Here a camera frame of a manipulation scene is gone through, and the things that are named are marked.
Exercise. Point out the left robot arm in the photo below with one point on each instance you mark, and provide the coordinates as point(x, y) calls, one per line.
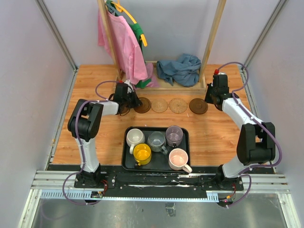
point(84, 124)

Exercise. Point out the pink mug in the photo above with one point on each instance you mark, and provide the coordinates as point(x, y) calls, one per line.
point(178, 160)

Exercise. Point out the yellow clothes hanger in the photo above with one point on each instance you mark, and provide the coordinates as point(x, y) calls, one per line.
point(122, 9)

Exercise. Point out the grey mug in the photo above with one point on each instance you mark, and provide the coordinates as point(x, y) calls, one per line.
point(157, 142)

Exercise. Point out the woven rattan coaster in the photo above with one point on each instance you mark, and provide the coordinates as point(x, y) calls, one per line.
point(178, 105)
point(159, 105)

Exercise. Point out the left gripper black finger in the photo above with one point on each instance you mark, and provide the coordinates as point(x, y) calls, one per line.
point(135, 98)
point(138, 103)

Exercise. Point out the black plastic tray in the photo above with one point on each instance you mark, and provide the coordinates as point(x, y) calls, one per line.
point(159, 162)

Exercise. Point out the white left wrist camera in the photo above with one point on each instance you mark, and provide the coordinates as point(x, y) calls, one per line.
point(130, 86)

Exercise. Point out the blue crumpled cloth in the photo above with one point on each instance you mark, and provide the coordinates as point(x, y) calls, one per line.
point(184, 71)

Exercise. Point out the green garment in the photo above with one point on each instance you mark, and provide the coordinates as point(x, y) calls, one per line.
point(115, 11)

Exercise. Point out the wooden clothes rack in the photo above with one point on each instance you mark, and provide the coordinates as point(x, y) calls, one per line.
point(164, 88)

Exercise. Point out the pink shirt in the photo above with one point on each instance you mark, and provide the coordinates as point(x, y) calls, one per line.
point(130, 57)

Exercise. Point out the white speckled mug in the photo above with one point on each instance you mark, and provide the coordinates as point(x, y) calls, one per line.
point(134, 137)

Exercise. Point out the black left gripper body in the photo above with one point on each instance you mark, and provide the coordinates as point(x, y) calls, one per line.
point(129, 100)

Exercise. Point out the purple glass mug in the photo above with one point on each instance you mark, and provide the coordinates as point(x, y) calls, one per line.
point(174, 136)

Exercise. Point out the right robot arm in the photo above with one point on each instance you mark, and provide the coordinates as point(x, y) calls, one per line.
point(256, 144)

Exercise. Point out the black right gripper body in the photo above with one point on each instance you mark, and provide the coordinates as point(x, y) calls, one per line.
point(210, 92)

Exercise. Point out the yellow mug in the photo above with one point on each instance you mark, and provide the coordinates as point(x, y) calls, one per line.
point(142, 154)

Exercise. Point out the brown wooden coaster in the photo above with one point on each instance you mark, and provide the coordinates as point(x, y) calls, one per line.
point(198, 106)
point(144, 107)
point(124, 110)

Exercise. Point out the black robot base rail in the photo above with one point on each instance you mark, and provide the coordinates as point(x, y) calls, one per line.
point(119, 182)

